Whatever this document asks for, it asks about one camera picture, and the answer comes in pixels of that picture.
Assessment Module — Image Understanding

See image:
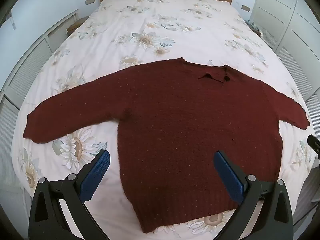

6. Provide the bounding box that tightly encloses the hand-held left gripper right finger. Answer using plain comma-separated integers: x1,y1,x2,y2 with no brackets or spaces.
213,151,294,240

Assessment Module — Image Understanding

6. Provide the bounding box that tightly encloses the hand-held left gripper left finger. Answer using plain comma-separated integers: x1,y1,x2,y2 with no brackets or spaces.
28,149,111,240

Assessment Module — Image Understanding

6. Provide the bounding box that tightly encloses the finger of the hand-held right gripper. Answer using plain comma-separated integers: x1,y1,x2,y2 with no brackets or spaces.
307,134,320,167

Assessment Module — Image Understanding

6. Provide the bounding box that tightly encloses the dark red knit sweater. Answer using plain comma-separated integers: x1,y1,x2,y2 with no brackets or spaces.
23,57,310,232

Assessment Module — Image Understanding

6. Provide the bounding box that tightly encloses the white panelled wardrobe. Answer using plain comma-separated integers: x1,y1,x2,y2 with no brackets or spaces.
250,0,320,102

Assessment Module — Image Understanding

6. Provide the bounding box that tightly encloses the wooden nightstand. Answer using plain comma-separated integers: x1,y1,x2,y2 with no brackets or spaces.
246,20,262,37
67,16,90,35

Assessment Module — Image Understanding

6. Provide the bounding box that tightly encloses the floral white bedspread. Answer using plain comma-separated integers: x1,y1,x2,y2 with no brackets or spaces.
11,0,313,240

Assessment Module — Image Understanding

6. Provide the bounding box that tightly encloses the white louvred wall cabinet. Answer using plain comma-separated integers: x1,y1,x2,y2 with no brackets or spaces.
0,9,79,230

